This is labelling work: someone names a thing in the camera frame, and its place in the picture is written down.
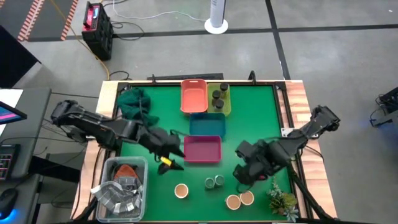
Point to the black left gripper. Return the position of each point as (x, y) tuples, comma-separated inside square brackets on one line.
[(158, 141)]

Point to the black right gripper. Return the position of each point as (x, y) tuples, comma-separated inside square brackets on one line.
[(255, 161)]

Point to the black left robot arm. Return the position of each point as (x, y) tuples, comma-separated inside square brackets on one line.
[(93, 124)]

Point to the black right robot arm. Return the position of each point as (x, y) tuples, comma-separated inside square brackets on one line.
[(311, 130)]

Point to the small yellow tag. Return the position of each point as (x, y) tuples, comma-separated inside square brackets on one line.
[(165, 160)]

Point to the magenta plastic bin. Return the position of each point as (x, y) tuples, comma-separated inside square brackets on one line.
[(202, 149)]

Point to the green table mat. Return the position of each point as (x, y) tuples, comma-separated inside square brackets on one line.
[(248, 124)]

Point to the artificial succulent plant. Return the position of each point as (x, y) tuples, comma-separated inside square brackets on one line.
[(281, 200)]

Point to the teal plastic bin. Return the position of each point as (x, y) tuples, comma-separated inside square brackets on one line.
[(207, 126)]

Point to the orange cloth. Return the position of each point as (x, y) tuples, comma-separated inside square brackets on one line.
[(126, 171)]

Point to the yellow-green plastic bin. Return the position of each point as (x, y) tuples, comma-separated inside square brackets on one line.
[(225, 109)]

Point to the grey quilted fabric strip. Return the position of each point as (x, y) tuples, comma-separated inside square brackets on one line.
[(118, 194)]

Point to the orange plastic bin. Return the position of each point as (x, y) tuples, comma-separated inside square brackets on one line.
[(194, 96)]

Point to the dark green cloth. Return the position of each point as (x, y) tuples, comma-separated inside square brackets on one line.
[(133, 105)]

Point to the clear plastic storage container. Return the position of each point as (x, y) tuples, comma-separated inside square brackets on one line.
[(102, 214)]

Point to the black crate with red top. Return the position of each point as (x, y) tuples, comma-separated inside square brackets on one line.
[(99, 34)]

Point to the grey desk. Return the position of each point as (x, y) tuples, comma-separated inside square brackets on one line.
[(34, 93)]

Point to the black keyboard with lit keys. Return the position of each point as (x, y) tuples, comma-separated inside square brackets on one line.
[(7, 161)]

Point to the black computer mouse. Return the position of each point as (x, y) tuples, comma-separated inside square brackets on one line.
[(7, 199)]

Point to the computer monitor with lit screen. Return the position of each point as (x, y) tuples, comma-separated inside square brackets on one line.
[(9, 113)]

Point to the white sheet of paper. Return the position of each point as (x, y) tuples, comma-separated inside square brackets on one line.
[(9, 95)]

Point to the black table frame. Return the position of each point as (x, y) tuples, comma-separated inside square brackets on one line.
[(155, 84)]

